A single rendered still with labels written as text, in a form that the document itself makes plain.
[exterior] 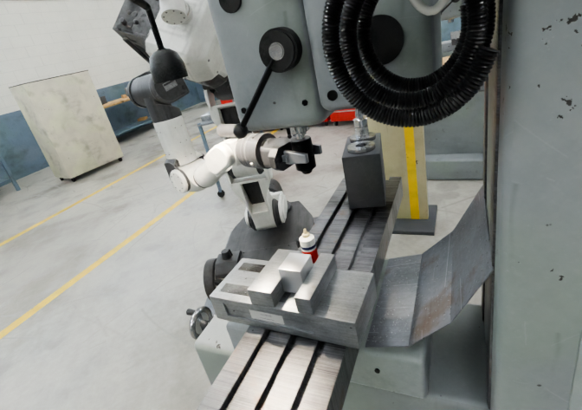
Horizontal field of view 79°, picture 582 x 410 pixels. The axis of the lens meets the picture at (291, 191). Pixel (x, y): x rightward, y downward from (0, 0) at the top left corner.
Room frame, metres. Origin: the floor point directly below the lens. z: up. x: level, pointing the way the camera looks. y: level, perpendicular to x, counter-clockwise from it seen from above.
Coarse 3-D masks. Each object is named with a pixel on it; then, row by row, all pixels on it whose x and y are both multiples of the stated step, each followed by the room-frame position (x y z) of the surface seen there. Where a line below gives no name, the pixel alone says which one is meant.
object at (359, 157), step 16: (352, 144) 1.12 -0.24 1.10; (368, 144) 1.09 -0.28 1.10; (352, 160) 1.04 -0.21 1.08; (368, 160) 1.03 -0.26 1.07; (352, 176) 1.05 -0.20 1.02; (368, 176) 1.03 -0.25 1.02; (384, 176) 1.12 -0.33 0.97; (352, 192) 1.05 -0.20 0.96; (368, 192) 1.03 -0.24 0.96; (384, 192) 1.02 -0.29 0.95; (352, 208) 1.05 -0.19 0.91
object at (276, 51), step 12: (264, 36) 0.64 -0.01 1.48; (276, 36) 0.63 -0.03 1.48; (288, 36) 0.62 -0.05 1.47; (264, 48) 0.64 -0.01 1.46; (276, 48) 0.62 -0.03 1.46; (288, 48) 0.62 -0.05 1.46; (300, 48) 0.63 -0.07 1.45; (264, 60) 0.64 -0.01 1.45; (276, 60) 0.63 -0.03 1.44; (288, 60) 0.62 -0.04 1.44; (264, 72) 0.64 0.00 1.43; (276, 72) 0.64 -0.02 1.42; (264, 84) 0.65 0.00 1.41; (252, 108) 0.66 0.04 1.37; (240, 132) 0.67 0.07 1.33
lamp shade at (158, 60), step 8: (152, 56) 0.78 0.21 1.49; (160, 56) 0.78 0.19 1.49; (168, 56) 0.78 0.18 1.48; (176, 56) 0.79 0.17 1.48; (152, 64) 0.78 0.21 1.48; (160, 64) 0.77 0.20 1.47; (168, 64) 0.77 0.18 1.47; (176, 64) 0.78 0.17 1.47; (184, 64) 0.81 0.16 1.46; (152, 72) 0.78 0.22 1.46; (160, 72) 0.77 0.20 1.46; (168, 72) 0.77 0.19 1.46; (176, 72) 0.78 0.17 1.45; (184, 72) 0.79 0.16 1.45; (160, 80) 0.77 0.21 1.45; (168, 80) 0.77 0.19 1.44
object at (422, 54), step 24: (312, 0) 0.60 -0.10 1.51; (384, 0) 0.55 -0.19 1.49; (408, 0) 0.54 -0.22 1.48; (432, 0) 0.54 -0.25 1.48; (312, 24) 0.61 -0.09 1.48; (384, 24) 0.55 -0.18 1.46; (408, 24) 0.54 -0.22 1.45; (432, 24) 0.53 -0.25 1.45; (312, 48) 0.62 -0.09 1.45; (384, 48) 0.55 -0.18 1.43; (408, 48) 0.54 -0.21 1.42; (432, 48) 0.53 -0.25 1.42; (408, 72) 0.54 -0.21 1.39; (432, 72) 0.53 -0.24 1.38; (336, 96) 0.59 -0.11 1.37
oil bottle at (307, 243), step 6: (306, 234) 0.80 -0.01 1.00; (312, 234) 0.81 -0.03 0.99; (300, 240) 0.80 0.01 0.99; (306, 240) 0.79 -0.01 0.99; (312, 240) 0.79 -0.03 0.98; (306, 246) 0.79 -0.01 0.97; (312, 246) 0.79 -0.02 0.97; (306, 252) 0.79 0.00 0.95; (312, 252) 0.79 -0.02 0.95; (312, 258) 0.79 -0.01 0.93
